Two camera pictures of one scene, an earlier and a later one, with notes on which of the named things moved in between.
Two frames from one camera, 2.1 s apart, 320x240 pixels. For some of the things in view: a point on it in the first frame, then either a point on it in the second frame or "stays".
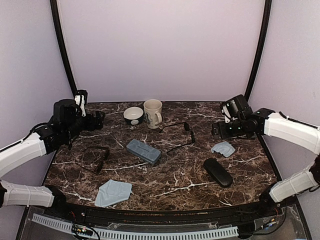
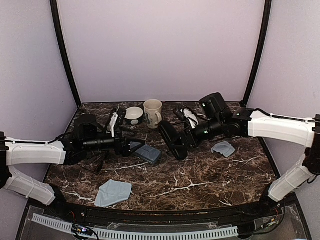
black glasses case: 218,172 -> 176,141
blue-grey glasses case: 145,152 stays
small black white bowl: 133,115 stays
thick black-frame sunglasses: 94,157 stays
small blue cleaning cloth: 225,148 stays
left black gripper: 92,126 -> 124,150
